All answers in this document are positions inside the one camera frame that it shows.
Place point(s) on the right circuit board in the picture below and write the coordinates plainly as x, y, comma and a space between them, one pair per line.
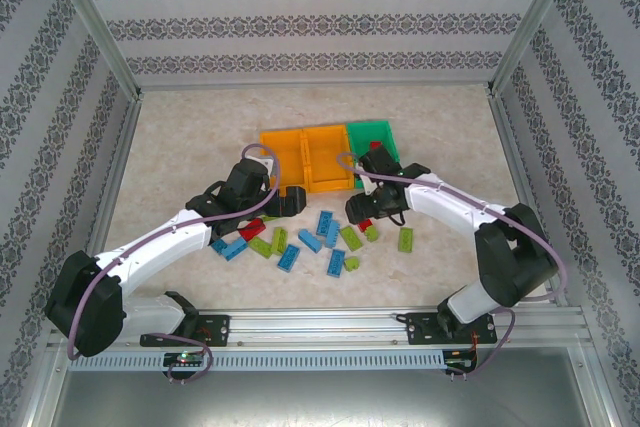
461, 364

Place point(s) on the red lego brick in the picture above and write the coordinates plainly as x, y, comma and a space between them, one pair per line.
253, 232
376, 145
365, 225

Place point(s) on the blue lego brick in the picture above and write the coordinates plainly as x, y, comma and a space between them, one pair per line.
336, 263
219, 246
310, 240
289, 258
235, 248
324, 223
333, 235

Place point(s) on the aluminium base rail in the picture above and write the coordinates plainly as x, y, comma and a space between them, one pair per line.
320, 327

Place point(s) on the orange plastic bin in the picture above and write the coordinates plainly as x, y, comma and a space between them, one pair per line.
325, 157
290, 147

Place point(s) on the metal front tray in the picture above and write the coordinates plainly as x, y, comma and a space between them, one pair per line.
320, 399

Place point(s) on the aluminium side rail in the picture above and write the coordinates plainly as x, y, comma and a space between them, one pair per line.
515, 157
122, 147

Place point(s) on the left circuit board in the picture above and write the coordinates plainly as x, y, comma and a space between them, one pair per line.
185, 359

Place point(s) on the circuit board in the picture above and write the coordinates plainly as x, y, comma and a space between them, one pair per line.
461, 364
185, 359

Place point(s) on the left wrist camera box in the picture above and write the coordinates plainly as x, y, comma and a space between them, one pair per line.
265, 163

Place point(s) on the small green lego brick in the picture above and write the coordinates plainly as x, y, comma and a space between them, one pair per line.
352, 263
371, 233

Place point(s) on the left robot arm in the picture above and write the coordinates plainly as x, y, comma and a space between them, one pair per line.
165, 242

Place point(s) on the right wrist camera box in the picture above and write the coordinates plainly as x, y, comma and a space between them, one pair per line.
367, 186

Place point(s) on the aluminium frame post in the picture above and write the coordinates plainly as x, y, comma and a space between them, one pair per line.
95, 22
535, 22

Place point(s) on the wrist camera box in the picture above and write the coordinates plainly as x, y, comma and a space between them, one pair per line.
367, 186
265, 163

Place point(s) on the green plastic bin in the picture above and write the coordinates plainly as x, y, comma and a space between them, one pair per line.
370, 132

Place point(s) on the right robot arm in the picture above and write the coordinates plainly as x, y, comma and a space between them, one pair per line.
450, 202

